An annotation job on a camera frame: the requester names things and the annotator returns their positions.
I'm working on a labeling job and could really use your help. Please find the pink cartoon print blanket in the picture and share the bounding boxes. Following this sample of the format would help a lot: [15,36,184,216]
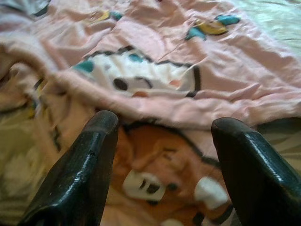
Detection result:
[0,0,301,226]

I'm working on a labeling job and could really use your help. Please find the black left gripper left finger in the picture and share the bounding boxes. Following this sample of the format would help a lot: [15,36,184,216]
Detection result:
[17,110,119,226]

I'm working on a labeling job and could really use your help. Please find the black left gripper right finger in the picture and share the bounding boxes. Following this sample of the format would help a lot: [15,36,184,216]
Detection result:
[211,117,301,226]

